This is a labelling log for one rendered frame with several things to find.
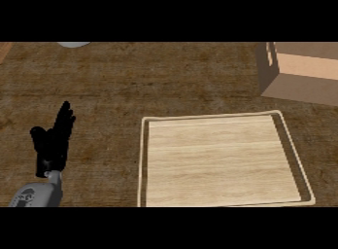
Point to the pale wooden tray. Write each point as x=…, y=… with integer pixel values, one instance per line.
x=219, y=162

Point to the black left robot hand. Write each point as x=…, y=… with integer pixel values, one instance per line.
x=51, y=146

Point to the brown cardboard box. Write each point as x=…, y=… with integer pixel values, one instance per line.
x=310, y=74

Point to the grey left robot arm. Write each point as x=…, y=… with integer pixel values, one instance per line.
x=41, y=193

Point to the pale grey round object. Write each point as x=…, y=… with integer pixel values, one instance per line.
x=73, y=44

